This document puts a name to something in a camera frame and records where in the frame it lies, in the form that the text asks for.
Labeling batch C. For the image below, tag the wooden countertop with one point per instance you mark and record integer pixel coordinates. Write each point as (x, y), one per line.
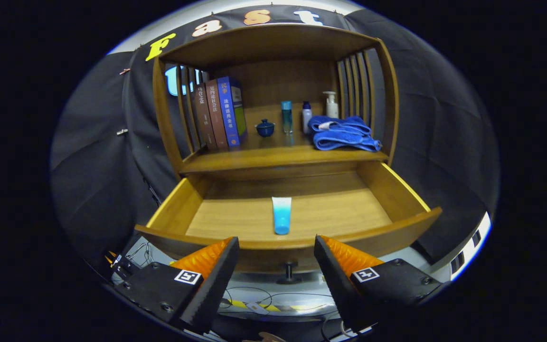
(273, 153)

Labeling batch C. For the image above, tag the white bottle dark cap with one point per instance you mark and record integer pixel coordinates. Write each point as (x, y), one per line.
(306, 119)

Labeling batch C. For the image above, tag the reddish brown book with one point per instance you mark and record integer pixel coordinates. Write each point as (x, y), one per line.
(216, 114)

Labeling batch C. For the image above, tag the white pump bottle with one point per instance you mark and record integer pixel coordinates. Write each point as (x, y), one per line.
(332, 108)

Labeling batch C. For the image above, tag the blue squeeze tube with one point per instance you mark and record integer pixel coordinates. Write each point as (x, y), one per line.
(281, 221)

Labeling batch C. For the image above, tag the teal glass bottle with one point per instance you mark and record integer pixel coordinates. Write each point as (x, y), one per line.
(287, 118)

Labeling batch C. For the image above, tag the dark brown book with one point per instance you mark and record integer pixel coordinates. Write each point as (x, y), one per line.
(203, 118)

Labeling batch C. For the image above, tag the black backdrop cloth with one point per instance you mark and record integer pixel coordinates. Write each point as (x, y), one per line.
(88, 142)

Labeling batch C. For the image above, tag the blue folded towel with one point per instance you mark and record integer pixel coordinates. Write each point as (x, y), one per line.
(344, 137)

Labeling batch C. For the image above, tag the blue book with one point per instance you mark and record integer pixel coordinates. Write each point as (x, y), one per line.
(228, 111)

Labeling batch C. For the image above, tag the wooden drawer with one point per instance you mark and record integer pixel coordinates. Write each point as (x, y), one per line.
(235, 213)

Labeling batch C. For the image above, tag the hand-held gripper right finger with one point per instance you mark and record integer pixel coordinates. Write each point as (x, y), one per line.
(340, 289)

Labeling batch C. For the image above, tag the blue lidded teacup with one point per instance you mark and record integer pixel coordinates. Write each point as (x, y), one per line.
(265, 129)

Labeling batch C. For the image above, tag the wooden cabinet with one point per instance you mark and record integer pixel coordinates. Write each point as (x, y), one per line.
(273, 80)

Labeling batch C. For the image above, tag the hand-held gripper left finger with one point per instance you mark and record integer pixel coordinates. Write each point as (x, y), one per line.
(212, 289)

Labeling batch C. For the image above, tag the yellow black floor tape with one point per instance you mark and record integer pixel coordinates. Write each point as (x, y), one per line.
(292, 308)

